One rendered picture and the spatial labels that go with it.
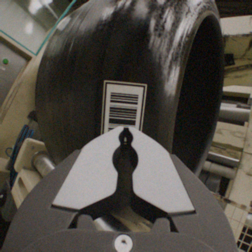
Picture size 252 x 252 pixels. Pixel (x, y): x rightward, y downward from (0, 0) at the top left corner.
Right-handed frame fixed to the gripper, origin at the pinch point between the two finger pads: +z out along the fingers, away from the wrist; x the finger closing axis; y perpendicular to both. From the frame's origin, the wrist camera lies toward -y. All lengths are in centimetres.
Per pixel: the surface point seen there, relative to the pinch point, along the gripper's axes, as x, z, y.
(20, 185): -28.1, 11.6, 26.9
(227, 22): 45, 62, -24
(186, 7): 6.8, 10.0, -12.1
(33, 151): -25.4, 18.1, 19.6
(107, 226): -1.9, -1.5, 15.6
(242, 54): 54, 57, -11
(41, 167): -20.7, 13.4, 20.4
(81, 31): -6.0, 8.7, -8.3
